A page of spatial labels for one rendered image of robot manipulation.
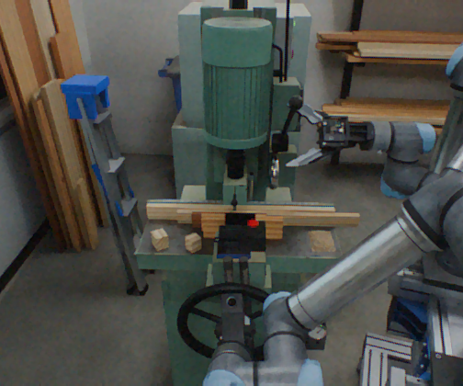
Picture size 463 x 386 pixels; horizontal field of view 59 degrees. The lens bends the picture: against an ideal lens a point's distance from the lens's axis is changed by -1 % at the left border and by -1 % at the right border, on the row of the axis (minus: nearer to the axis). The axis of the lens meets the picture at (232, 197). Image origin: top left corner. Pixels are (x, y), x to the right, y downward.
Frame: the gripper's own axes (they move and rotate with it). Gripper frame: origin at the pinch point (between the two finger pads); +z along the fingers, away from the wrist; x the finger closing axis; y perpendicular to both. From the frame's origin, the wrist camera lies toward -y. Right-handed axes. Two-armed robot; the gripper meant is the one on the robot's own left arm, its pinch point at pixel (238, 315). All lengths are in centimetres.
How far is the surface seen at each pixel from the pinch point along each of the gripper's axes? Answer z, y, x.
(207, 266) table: 22.9, -7.5, -10.3
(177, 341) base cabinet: 39, 21, -24
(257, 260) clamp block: 11.2, -10.8, 4.9
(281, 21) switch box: 33, -80, 16
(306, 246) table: 27.1, -11.2, 19.1
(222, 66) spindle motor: 4, -60, -1
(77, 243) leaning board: 149, 1, -110
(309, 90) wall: 250, -102, 47
